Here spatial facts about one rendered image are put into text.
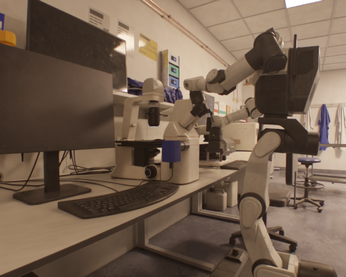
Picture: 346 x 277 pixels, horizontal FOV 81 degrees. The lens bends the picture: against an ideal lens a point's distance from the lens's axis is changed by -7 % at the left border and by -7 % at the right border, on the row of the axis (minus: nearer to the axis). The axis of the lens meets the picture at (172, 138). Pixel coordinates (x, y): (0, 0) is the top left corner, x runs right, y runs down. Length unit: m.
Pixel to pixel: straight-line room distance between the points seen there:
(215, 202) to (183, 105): 1.62
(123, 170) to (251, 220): 0.70
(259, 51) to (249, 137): 2.41
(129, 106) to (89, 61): 0.41
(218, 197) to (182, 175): 1.97
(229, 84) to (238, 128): 2.33
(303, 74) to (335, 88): 5.80
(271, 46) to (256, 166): 0.56
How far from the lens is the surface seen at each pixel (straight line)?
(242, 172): 3.58
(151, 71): 2.38
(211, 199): 3.02
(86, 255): 1.77
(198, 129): 1.81
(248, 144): 3.33
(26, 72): 0.88
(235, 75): 1.05
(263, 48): 1.01
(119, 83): 1.63
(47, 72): 0.92
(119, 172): 1.22
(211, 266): 1.79
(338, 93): 6.90
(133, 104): 1.30
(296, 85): 1.11
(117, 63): 1.67
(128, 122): 1.30
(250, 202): 1.17
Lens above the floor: 0.98
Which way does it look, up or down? 1 degrees down
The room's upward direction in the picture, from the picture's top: straight up
